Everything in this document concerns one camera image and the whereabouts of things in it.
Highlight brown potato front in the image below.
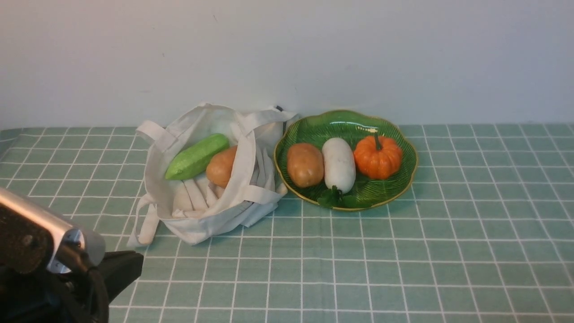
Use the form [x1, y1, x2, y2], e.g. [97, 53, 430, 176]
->
[287, 143, 324, 188]

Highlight brown potato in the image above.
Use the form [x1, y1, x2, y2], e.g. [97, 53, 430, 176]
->
[287, 143, 324, 188]
[205, 145, 238, 188]

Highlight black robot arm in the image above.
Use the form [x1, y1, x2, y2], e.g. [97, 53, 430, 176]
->
[0, 188, 144, 323]

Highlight white cloth tote bag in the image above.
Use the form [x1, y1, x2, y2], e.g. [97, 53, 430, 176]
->
[127, 103, 299, 248]

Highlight white radish with leaves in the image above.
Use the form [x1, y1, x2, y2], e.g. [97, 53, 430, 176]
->
[318, 137, 357, 207]

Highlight brown potato rear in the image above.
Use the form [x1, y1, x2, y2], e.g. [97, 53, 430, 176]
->
[205, 145, 238, 188]

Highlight green leaf-shaped plate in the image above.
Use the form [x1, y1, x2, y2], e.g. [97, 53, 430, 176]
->
[274, 110, 419, 211]

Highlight small orange pumpkin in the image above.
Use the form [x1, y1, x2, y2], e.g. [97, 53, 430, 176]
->
[353, 135, 403, 180]

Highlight green cucumber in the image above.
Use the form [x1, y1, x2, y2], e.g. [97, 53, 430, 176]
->
[165, 133, 230, 180]

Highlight green checked tablecloth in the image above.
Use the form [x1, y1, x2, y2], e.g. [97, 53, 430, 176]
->
[0, 124, 574, 323]

